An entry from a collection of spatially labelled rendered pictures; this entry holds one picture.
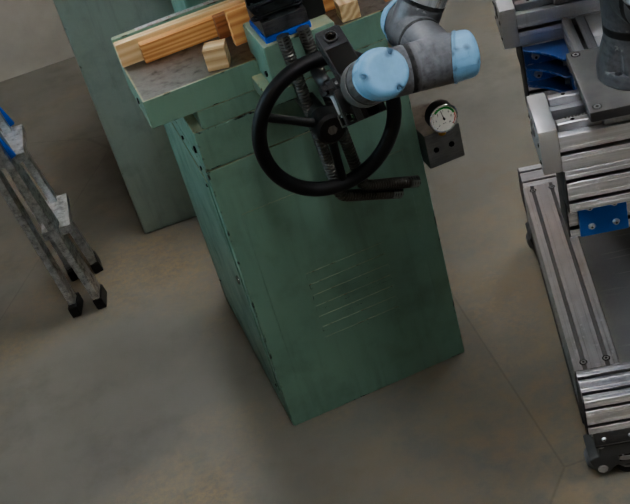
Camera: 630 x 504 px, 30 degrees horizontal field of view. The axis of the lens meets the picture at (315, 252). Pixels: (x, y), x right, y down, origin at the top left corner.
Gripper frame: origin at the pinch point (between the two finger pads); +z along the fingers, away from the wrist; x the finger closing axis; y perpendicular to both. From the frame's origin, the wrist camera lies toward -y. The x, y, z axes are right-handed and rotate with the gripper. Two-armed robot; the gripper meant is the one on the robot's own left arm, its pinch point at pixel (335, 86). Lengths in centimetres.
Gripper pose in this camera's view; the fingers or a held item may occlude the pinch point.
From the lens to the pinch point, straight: 209.1
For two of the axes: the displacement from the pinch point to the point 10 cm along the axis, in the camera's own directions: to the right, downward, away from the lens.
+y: 3.9, 9.2, 0.8
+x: 9.1, -4.0, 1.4
